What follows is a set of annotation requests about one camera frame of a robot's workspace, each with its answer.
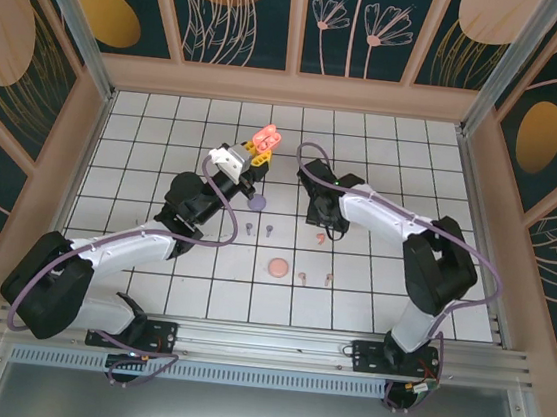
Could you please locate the purple round earbud charging case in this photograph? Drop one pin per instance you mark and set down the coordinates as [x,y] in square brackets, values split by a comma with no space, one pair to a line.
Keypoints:
[257,202]

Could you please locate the pink round earbud charging case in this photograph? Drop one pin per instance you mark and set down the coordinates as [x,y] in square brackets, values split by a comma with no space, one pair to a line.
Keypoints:
[278,267]

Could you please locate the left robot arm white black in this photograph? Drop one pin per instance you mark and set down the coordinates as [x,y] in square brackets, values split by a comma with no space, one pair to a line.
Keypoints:
[122,251]

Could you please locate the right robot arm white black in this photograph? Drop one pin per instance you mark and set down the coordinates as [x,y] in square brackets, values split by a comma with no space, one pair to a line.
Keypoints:
[383,213]

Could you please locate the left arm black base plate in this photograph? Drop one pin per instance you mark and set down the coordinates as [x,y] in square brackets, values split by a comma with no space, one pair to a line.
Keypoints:
[163,334]

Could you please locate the aluminium mounting rail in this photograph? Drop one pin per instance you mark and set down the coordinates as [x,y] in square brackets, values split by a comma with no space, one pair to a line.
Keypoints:
[263,342]

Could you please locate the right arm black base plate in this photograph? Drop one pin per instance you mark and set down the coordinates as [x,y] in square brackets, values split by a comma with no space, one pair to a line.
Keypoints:
[367,357]

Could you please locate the left aluminium corner post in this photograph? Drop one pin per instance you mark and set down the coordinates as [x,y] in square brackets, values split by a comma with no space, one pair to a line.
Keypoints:
[76,19]

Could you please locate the aluminium corner post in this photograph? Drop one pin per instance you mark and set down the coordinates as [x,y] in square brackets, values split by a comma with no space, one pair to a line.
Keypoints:
[508,68]
[76,19]

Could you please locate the right aluminium corner post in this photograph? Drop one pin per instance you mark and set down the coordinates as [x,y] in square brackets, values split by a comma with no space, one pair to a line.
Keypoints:
[508,68]

